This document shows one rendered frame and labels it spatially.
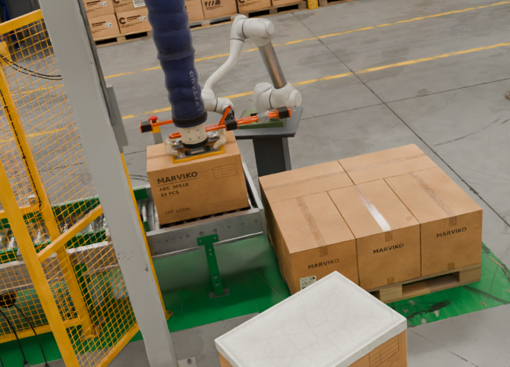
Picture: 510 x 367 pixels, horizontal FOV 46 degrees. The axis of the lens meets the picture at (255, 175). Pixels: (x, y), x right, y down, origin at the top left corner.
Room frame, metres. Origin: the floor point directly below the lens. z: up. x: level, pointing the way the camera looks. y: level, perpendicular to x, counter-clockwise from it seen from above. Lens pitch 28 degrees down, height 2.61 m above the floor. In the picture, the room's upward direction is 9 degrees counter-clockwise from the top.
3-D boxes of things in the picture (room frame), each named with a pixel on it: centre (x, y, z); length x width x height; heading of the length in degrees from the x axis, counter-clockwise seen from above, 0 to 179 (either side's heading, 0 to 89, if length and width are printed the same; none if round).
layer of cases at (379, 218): (3.43, -0.67, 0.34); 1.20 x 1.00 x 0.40; 96
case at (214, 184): (3.63, 0.38, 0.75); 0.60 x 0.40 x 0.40; 95
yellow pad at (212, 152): (3.53, 0.34, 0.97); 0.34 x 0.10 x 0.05; 96
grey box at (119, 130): (2.67, 0.67, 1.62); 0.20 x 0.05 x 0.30; 96
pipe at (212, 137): (3.62, 0.35, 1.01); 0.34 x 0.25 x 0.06; 96
